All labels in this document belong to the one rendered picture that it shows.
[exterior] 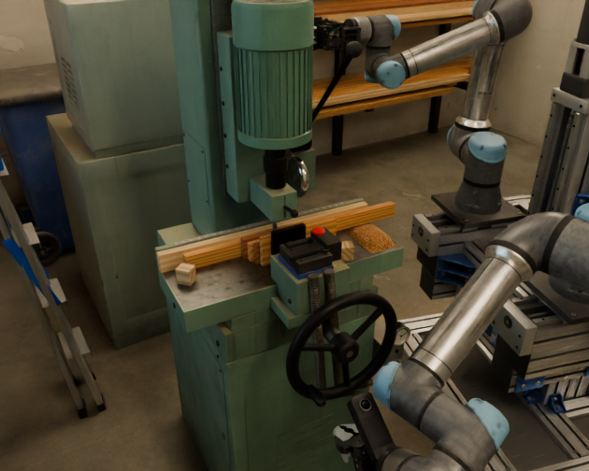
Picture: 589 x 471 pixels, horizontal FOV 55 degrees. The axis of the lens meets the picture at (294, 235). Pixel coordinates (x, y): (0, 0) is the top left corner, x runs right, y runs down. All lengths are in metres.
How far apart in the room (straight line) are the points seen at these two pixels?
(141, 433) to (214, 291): 1.04
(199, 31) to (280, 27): 0.28
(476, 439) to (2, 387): 2.06
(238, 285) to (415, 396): 0.54
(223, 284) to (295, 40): 0.57
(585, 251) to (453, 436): 0.39
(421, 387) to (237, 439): 0.74
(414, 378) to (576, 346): 0.75
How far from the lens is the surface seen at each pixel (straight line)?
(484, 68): 1.93
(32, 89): 2.98
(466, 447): 0.95
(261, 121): 1.27
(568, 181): 1.71
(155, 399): 2.38
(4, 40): 3.54
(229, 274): 1.39
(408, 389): 0.99
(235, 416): 1.55
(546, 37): 4.96
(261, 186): 1.42
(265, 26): 1.22
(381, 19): 1.80
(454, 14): 4.21
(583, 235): 1.09
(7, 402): 2.57
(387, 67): 1.66
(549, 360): 1.65
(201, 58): 1.45
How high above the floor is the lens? 1.66
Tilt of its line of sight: 30 degrees down
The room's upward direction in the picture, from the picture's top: straight up
